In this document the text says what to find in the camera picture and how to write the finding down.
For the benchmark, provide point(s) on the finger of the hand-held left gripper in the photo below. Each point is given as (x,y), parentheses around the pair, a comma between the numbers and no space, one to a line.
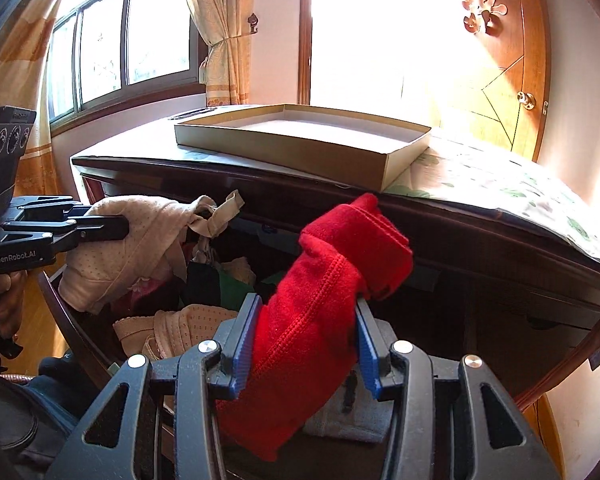
(90,229)
(50,208)

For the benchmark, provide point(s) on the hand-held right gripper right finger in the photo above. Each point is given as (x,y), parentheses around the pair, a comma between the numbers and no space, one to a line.
(367,355)

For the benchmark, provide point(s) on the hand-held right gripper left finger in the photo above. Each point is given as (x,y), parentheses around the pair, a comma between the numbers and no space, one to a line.
(242,345)

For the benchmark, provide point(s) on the tan dotted underwear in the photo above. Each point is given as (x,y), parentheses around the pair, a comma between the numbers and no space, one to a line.
(190,325)

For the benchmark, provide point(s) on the beige dotted underwear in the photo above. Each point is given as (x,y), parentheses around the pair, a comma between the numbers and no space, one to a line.
(140,255)

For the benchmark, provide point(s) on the red underwear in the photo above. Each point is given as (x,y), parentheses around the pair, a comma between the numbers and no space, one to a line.
(300,335)

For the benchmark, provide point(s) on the grey blue towel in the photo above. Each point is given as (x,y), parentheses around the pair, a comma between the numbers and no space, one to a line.
(340,415)

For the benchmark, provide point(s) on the green and navy underwear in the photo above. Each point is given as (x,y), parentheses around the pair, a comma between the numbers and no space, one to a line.
(215,285)

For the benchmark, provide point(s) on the shallow cardboard tray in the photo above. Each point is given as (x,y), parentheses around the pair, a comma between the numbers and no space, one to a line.
(330,150)

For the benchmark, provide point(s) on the cream underwear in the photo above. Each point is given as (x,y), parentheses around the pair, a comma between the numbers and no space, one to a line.
(237,270)

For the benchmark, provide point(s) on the pink floral underwear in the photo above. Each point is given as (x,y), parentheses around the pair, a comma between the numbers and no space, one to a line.
(145,292)

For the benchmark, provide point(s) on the person's left hand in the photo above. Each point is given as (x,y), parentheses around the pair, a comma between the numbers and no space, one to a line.
(12,310)

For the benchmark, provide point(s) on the orange patterned curtain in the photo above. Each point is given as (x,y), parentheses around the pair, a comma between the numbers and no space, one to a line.
(20,50)

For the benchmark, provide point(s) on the black phone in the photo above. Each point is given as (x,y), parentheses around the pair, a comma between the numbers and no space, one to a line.
(195,113)

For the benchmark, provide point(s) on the window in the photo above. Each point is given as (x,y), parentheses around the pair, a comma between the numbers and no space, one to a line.
(105,50)

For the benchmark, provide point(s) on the person's dark clothing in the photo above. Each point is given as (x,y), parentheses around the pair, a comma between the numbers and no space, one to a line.
(25,420)

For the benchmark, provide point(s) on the cloud print tablecloth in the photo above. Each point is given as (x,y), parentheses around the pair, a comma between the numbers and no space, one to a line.
(480,175)

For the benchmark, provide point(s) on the yellow patterned curtain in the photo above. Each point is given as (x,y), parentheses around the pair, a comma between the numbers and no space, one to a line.
(220,25)

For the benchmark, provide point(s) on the brass door knob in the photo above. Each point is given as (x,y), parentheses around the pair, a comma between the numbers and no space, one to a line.
(526,100)

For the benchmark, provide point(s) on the wooden door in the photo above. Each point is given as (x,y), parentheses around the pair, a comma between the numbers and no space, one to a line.
(505,70)

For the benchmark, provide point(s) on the paper door decoration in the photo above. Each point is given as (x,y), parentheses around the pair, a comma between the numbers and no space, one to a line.
(482,7)

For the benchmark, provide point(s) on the wall curtain hook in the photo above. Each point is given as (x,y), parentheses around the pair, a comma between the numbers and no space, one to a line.
(253,22)

